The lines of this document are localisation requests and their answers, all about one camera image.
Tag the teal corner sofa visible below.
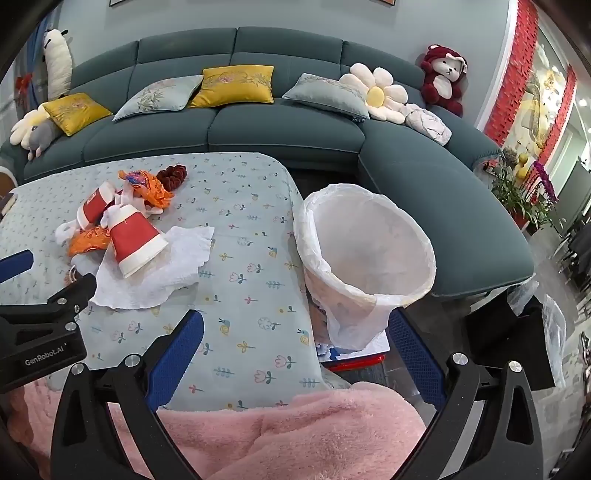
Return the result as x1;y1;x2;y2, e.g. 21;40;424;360
0;25;536;299

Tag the dark red velvet scrunchie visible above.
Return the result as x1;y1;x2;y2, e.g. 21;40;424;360
156;164;188;190

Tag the white quilted cushion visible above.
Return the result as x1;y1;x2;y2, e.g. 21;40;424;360
400;103;452;147

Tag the red white printed box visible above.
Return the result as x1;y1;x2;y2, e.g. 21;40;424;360
314;305;389;373

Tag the grey blue embroidered cushion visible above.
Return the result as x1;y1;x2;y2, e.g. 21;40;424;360
112;74;204;123
281;72;370;121

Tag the dark red teddy bear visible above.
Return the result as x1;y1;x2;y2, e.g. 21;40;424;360
419;43;468;117

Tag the cream flower plush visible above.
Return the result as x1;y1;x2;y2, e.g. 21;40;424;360
10;103;49;149

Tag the black box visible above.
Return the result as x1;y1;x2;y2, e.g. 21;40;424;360
464;294;555;389

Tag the plain orange snack wrapper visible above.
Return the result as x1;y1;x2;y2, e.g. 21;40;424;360
68;224;112;257

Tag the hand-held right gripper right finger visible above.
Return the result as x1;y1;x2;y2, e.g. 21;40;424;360
389;305;546;480

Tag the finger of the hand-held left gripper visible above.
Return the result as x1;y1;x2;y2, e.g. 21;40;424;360
0;272;98;331
0;249;34;284

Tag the long white plush toy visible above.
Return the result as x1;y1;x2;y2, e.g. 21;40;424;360
42;28;74;100

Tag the blue curtain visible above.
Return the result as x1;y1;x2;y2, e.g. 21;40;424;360
13;25;48;108

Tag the large yellow embroidered cushion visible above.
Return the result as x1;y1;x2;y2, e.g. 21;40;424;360
188;64;275;110

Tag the clear plastic bag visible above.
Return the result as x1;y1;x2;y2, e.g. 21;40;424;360
507;281;567;389

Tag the red paper cup with label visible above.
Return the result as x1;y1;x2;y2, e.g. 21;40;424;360
76;180;119;230

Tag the plain red paper cup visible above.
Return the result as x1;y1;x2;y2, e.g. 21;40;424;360
106;204;169;280

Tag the magenta orchid plant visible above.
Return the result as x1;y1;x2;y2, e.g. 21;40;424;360
491;159;560;232

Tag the pink fluffy blanket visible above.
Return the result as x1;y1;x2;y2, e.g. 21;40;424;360
8;380;428;480

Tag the white lined trash bin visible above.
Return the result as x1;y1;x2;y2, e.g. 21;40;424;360
293;183;437;352

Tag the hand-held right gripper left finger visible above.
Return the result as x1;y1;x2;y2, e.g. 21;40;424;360
51;310;205;480

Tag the red paper wall decoration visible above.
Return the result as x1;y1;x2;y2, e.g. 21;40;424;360
482;0;539;147
544;64;578;160

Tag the white paper towel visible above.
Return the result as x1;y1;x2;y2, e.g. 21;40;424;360
89;224;216;310

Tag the small yellow embroidered cushion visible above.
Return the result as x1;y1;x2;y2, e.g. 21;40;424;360
43;92;113;137

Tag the orange blue snack wrapper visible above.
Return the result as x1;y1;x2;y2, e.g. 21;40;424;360
119;169;175;211

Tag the white daisy flower pillow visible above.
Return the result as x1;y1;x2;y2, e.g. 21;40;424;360
339;62;410;125

